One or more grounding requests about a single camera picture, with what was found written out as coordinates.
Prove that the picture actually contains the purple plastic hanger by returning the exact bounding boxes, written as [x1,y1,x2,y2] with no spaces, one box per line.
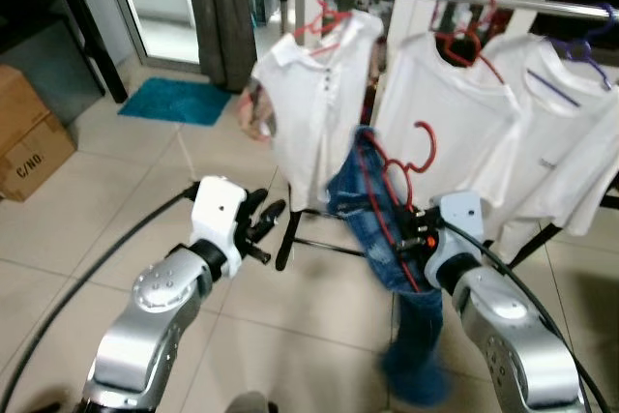
[527,4,619,109]

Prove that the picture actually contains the plain white t-shirt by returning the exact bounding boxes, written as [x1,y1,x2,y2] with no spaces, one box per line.
[372,31,523,216]

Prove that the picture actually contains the white polo shirt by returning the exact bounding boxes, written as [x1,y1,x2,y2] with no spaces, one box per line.
[253,10,386,213]

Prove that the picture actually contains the cardboard box black print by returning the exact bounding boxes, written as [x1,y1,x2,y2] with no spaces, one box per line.
[0,65,77,203]

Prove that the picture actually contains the teal floor mat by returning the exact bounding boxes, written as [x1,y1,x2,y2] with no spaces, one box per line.
[118,77,233,128]

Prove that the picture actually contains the black desk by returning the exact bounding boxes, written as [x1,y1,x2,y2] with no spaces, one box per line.
[0,0,129,126]

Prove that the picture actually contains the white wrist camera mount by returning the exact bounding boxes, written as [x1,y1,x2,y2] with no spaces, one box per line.
[426,192,485,279]
[191,178,251,251]

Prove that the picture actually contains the grey robot left leg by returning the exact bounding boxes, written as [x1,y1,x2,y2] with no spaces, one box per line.
[224,391,279,413]

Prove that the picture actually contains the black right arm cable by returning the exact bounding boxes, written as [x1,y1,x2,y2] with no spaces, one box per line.
[440,222,612,413]

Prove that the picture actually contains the grey curtain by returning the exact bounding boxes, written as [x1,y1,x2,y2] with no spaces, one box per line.
[184,0,258,93]

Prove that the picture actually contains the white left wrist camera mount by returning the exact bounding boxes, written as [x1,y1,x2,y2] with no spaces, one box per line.
[191,178,251,251]

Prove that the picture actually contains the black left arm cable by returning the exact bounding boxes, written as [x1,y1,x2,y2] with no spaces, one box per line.
[0,184,201,413]

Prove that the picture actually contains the white t-shirt grey print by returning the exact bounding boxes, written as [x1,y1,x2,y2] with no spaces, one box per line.
[479,34,619,261]

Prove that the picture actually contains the beige patterned garment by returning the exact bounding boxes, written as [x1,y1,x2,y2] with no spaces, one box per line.
[237,79,281,143]

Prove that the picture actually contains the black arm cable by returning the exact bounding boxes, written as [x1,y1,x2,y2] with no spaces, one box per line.
[0,184,201,413]
[440,222,612,413]

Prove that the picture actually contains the red plastic hanger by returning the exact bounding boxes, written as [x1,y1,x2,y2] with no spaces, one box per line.
[430,0,506,83]
[360,121,438,293]
[293,0,355,56]

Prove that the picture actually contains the blue denim jeans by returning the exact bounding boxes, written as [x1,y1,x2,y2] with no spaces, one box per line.
[326,126,453,407]

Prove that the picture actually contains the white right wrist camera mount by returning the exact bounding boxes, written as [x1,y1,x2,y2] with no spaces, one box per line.
[426,192,485,279]

